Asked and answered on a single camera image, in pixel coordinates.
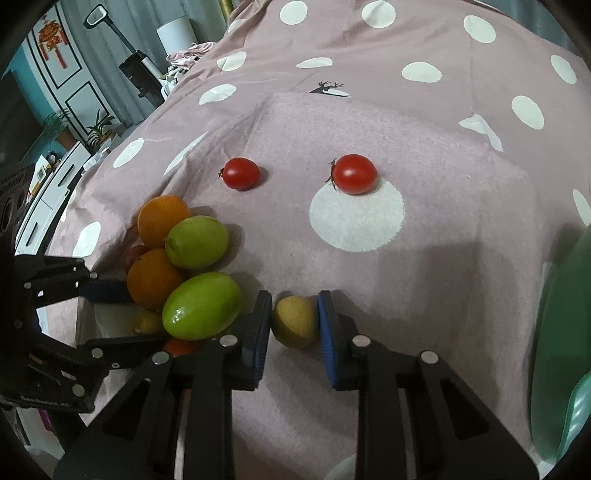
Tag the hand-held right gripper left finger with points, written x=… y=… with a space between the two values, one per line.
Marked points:
x=258 y=344

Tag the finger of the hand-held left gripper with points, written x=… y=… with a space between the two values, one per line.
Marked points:
x=108 y=293
x=129 y=346

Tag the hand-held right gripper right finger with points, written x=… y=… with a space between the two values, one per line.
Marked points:
x=327 y=344

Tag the small yellow round fruit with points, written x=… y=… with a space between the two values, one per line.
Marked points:
x=295 y=323
x=147 y=323

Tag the orange mandarin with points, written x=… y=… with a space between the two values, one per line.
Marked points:
x=159 y=217
x=150 y=279

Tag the green jujube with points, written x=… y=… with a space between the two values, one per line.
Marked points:
x=203 y=307
x=196 y=242

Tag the green plastic basin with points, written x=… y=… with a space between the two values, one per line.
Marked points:
x=558 y=350

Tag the white cabinet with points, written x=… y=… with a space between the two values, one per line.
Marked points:
x=51 y=198

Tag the green potted plant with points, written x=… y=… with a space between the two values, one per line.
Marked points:
x=99 y=129
x=60 y=127

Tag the black upright floor cleaner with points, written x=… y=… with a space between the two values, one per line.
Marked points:
x=138 y=74

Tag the pink polka dot blanket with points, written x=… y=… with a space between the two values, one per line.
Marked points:
x=415 y=115

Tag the pink crumpled clothes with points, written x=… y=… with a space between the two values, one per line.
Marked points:
x=189 y=57

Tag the white cylinder appliance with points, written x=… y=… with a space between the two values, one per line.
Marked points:
x=175 y=34

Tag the grey curtain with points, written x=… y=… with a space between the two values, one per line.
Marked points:
x=138 y=27

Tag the gold patterned curtain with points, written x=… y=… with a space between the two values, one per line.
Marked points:
x=225 y=9

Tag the red knot wall ornament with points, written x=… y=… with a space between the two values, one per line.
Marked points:
x=51 y=41

